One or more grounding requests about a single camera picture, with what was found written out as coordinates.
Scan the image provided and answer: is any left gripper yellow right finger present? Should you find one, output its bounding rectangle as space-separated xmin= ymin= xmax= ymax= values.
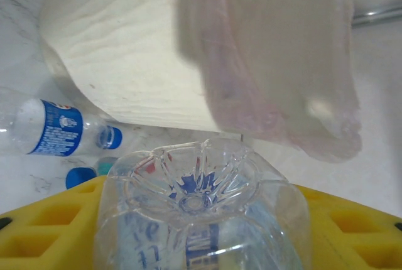
xmin=294 ymin=184 xmax=402 ymax=270

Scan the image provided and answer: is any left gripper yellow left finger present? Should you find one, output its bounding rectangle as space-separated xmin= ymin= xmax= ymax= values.
xmin=0 ymin=175 xmax=108 ymax=270

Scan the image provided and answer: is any clear cola bottle blue cap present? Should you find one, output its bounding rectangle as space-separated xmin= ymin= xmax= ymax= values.
xmin=93 ymin=139 xmax=312 ymax=270

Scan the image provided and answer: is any white ribbed plastic bin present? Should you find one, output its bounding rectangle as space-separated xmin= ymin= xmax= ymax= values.
xmin=38 ymin=0 xmax=227 ymax=134

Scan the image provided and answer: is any pink translucent bin liner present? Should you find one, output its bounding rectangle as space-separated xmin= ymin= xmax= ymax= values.
xmin=177 ymin=0 xmax=362 ymax=165

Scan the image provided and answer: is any clear bottle with blue cap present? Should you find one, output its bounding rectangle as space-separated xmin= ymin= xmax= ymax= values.
xmin=65 ymin=166 xmax=99 ymax=190

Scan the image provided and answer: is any clear bottle blue label blue cap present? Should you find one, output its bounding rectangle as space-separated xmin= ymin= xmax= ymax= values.
xmin=0 ymin=98 xmax=124 ymax=158

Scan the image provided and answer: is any aluminium back rail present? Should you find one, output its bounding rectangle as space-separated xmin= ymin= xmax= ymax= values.
xmin=350 ymin=4 xmax=402 ymax=28

